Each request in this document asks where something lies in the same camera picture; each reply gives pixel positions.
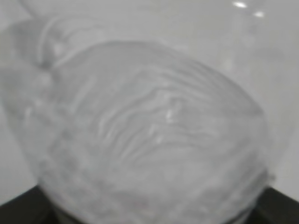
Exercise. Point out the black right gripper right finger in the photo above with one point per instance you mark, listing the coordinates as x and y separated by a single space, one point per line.
273 207

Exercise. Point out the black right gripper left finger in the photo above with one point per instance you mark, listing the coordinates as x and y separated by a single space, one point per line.
31 207

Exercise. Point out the Nongfu Spring water bottle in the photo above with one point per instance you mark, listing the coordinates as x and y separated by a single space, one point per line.
151 111

